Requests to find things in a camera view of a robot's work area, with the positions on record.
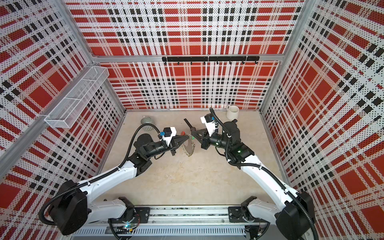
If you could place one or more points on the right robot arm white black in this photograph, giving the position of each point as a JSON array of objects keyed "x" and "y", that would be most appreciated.
[{"x": 292, "y": 212}]

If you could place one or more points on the grey ribbed ceramic cup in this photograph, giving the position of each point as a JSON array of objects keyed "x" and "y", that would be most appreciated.
[{"x": 147, "y": 120}]

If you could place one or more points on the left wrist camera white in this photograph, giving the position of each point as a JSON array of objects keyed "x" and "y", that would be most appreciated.
[{"x": 167, "y": 134}]

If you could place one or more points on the black hook rail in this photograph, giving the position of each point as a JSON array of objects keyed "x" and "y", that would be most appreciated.
[{"x": 212, "y": 59}]

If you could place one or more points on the black wrist watch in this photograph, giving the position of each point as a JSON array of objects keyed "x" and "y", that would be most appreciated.
[{"x": 188, "y": 123}]

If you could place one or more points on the white ceramic mug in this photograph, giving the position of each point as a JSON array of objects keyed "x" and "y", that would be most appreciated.
[{"x": 232, "y": 112}]

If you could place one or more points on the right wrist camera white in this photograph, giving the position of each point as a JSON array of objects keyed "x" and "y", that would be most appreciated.
[{"x": 209, "y": 121}]

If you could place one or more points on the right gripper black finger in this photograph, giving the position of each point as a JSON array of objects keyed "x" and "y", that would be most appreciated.
[
  {"x": 203, "y": 142},
  {"x": 199, "y": 133}
]

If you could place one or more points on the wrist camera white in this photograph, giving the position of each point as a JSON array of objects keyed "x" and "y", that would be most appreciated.
[
  {"x": 167, "y": 134},
  {"x": 209, "y": 121}
]

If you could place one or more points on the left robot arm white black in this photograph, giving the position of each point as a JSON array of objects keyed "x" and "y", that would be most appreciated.
[{"x": 75, "y": 205}]

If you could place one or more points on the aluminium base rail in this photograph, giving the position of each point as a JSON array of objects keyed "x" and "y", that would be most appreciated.
[{"x": 177, "y": 221}]

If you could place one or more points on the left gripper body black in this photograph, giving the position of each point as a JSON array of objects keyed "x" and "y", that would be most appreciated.
[{"x": 171, "y": 147}]

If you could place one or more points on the white wire mesh basket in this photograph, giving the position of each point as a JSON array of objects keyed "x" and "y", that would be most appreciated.
[{"x": 68, "y": 110}]

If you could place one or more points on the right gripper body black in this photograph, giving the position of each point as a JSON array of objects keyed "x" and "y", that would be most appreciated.
[{"x": 207, "y": 140}]

